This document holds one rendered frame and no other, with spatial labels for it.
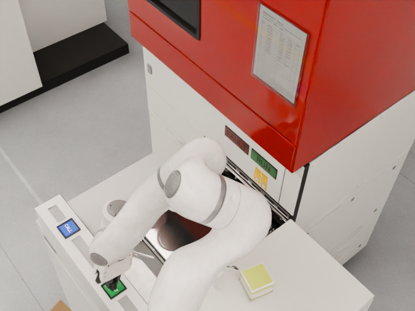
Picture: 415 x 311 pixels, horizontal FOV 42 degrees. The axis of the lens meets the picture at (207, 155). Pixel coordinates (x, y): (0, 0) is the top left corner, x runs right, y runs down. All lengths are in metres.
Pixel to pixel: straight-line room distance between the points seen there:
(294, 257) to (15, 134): 2.20
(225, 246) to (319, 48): 0.49
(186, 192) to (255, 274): 0.67
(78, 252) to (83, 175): 1.46
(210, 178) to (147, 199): 0.30
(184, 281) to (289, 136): 0.59
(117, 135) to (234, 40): 1.96
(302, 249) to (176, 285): 0.76
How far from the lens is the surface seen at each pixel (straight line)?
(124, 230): 1.28
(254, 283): 1.56
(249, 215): 1.02
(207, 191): 0.96
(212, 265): 1.02
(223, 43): 1.51
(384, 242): 3.00
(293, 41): 1.28
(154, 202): 1.24
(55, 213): 1.83
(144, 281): 1.74
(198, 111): 1.91
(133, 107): 3.48
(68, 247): 1.74
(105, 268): 1.49
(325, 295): 1.66
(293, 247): 1.72
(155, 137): 2.35
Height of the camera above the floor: 2.41
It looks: 49 degrees down
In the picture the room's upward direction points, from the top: 2 degrees clockwise
